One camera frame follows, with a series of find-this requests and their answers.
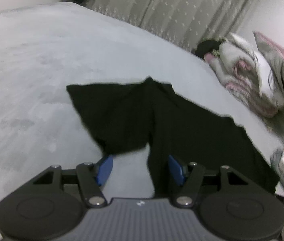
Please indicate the black item behind quilt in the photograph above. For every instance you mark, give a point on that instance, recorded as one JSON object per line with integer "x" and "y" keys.
{"x": 207, "y": 46}

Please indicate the folded pink white quilt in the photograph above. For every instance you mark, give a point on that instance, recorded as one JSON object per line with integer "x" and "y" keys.
{"x": 246, "y": 74}

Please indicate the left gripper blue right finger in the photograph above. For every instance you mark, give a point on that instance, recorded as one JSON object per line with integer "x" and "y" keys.
{"x": 178, "y": 169}

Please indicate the black garment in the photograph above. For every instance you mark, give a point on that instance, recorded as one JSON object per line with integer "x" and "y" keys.
{"x": 123, "y": 118}

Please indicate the grey bed sheet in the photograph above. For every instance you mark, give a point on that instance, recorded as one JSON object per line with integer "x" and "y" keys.
{"x": 47, "y": 47}

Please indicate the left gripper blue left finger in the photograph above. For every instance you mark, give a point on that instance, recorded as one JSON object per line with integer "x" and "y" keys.
{"x": 102, "y": 170}

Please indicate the grey dotted curtain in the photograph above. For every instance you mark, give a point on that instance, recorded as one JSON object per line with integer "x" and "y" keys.
{"x": 184, "y": 23}

